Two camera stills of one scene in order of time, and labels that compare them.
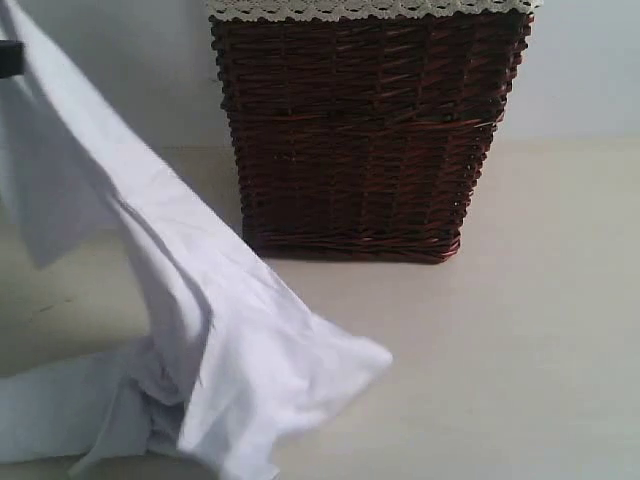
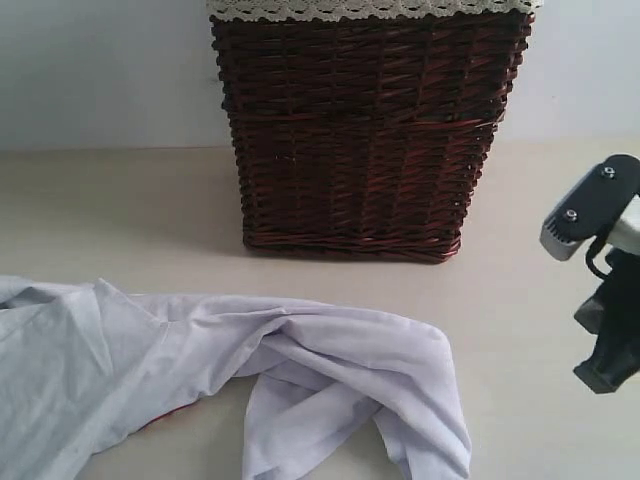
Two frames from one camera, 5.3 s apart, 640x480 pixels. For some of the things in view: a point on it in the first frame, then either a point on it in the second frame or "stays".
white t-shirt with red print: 233,359 to 87,367
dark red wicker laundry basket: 363,139 stays
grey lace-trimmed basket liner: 369,10 stays
